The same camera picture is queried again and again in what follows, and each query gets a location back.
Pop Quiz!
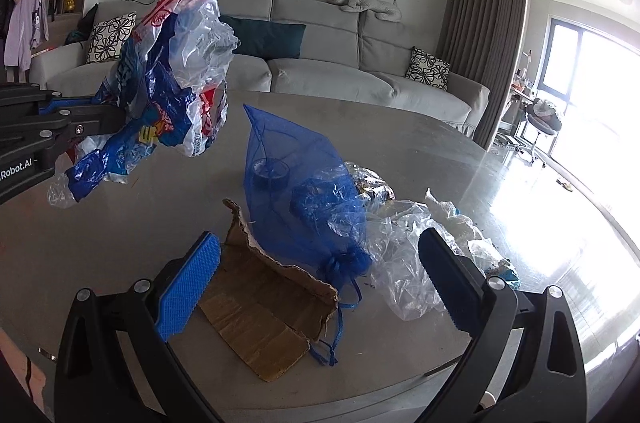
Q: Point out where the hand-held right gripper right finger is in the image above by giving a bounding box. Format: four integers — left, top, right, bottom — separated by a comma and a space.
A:
417, 227, 588, 423

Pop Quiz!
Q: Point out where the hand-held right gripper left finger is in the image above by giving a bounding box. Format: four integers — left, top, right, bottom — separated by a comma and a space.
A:
54, 230, 223, 423

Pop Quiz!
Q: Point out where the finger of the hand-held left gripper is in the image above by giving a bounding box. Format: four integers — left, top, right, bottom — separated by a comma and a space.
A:
0, 84, 98, 117
0, 104, 128, 154

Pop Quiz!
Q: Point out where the white paper towel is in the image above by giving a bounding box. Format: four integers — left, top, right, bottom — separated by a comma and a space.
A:
424, 188, 521, 291

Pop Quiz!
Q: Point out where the blue red printed plastic bag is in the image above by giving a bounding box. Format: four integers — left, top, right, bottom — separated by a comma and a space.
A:
47, 0, 242, 210

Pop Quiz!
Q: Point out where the blue mesh drawstring bag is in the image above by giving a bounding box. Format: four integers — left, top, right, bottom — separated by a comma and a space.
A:
242, 104, 373, 366

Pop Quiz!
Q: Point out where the clear crumpled plastic wrap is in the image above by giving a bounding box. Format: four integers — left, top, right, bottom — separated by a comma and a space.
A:
357, 198, 453, 323

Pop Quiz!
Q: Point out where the purple hanging garment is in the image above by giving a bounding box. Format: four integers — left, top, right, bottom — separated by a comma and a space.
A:
4, 0, 51, 71

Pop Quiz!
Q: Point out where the torn brown cardboard piece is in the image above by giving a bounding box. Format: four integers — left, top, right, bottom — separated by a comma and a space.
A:
197, 199, 341, 383

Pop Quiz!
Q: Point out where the dark cushion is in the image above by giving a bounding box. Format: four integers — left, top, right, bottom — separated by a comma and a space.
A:
65, 3, 99, 46

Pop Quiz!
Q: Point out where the black white floral pillow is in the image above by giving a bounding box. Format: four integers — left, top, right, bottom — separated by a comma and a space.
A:
405, 46, 451, 91
86, 12, 137, 64

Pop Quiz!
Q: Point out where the crumpled foil wrapper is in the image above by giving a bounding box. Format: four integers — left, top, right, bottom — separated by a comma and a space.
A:
345, 162, 398, 206

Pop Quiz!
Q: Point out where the dark tape roll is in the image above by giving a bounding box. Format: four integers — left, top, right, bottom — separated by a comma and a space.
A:
252, 158, 289, 187

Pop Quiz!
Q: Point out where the round stool with cloth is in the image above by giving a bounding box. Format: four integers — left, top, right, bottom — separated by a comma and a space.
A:
520, 98, 564, 166

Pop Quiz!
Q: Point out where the teal pillow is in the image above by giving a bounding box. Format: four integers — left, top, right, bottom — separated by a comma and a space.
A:
220, 16, 307, 61

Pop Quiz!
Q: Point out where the cluttered side table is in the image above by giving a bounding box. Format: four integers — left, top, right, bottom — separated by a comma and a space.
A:
509, 48, 537, 106

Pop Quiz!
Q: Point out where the large balcony window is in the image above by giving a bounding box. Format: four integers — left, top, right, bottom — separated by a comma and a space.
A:
540, 17, 640, 184

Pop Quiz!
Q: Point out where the grey fabric sofa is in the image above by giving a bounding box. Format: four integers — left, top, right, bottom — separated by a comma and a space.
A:
30, 0, 491, 139

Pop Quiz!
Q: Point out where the brown pleated curtain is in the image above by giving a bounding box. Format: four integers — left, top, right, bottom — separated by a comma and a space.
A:
435, 0, 531, 151

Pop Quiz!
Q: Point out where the grey plush toy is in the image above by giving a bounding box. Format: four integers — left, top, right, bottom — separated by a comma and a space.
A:
330, 0, 403, 23

